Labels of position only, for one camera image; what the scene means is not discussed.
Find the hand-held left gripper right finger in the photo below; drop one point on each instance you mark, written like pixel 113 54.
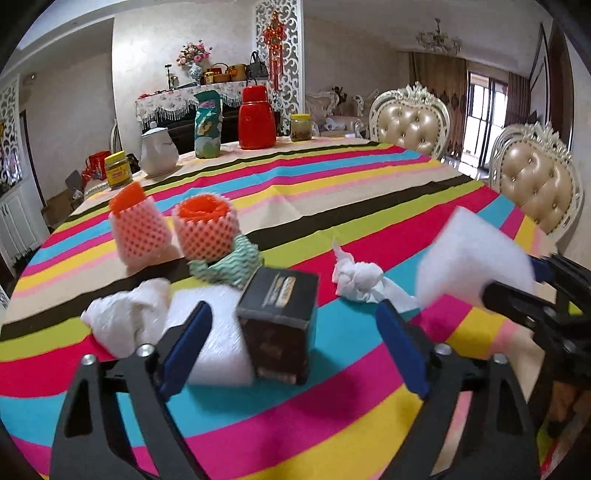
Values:
pixel 401 346

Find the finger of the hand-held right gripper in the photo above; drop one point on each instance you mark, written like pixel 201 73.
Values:
pixel 517 300
pixel 542 268

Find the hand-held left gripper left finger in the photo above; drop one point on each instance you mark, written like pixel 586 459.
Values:
pixel 184 350

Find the white foam sheet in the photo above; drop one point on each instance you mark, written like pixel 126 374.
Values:
pixel 471 258

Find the black cardboard box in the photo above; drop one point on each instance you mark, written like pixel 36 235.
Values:
pixel 277 323

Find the green patterned cloth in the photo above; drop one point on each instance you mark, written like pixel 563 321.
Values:
pixel 235 267

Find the pink orange foam fruit net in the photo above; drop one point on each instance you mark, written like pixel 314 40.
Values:
pixel 203 235
pixel 138 230

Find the white foam block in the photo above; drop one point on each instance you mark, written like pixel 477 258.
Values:
pixel 221 350

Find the white plastic bag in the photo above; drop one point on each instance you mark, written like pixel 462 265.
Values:
pixel 124 314

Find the crumpled white tissue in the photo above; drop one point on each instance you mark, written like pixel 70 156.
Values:
pixel 358 277

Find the beige tufted ornate chair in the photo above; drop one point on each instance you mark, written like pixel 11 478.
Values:
pixel 535 184
pixel 411 124

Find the window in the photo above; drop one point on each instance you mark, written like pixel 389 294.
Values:
pixel 485 120

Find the striped colourful tablecloth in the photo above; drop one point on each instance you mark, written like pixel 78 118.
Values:
pixel 346 194

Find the yellow labelled jar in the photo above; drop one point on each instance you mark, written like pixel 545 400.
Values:
pixel 117 170

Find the white kettle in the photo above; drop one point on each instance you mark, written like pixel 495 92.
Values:
pixel 158 152

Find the red gift boxes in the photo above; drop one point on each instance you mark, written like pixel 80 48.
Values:
pixel 96 166

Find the white low cabinet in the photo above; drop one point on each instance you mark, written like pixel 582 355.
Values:
pixel 21 226

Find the brown curtain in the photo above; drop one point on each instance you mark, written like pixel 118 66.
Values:
pixel 436 83

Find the dark piano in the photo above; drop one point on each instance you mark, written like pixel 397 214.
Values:
pixel 184 134

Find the green snack bag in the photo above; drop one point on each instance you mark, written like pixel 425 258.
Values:
pixel 208 124

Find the glass jar with yellow lid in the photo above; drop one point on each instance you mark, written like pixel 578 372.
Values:
pixel 300 128

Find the red thermos jug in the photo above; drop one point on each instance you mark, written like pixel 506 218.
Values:
pixel 257 120

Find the ornate white sofa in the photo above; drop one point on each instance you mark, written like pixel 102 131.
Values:
pixel 334 108

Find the white lace cloth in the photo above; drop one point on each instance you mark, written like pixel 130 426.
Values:
pixel 166 104

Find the chandelier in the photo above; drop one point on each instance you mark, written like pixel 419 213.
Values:
pixel 438 40

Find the woven basket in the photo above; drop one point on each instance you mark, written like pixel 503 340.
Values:
pixel 220 74

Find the dark handbag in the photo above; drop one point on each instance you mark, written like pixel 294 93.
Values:
pixel 257 67

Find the pink flowers in vase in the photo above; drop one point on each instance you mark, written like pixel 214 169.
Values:
pixel 195 55

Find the white lattice screen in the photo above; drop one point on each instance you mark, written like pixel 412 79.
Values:
pixel 291 55

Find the red knot wall ornament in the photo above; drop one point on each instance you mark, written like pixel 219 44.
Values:
pixel 273 46

